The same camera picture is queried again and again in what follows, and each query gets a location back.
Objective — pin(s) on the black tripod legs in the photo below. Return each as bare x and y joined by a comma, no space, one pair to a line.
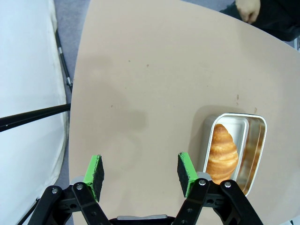
35,114

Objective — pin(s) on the golden croissant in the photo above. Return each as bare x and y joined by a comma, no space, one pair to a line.
222,154

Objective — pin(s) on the person's right hand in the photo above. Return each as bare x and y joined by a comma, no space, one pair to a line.
248,10

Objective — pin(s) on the person in black t-shirt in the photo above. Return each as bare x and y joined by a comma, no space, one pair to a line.
276,18

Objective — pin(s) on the steel rectangular container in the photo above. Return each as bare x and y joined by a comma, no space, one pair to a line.
255,145

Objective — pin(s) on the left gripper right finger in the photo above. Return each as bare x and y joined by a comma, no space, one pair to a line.
186,173

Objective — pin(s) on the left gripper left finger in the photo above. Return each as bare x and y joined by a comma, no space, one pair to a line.
95,173

